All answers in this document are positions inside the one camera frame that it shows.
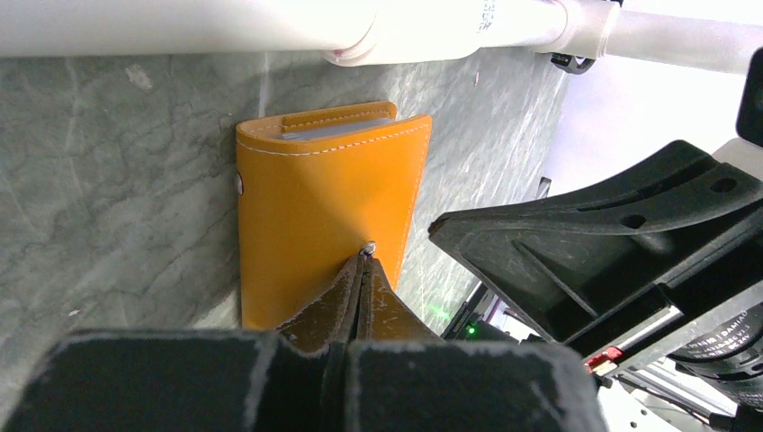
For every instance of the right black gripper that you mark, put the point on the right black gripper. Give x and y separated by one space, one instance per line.
663 259

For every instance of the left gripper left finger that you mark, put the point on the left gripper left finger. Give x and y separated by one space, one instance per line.
294 379

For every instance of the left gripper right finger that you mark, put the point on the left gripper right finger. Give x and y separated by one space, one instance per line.
402 377

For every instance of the orange leather card holder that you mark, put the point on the orange leather card holder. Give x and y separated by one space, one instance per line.
313 189

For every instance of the white PVC pipe frame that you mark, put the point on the white PVC pipe frame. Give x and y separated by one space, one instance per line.
361 33

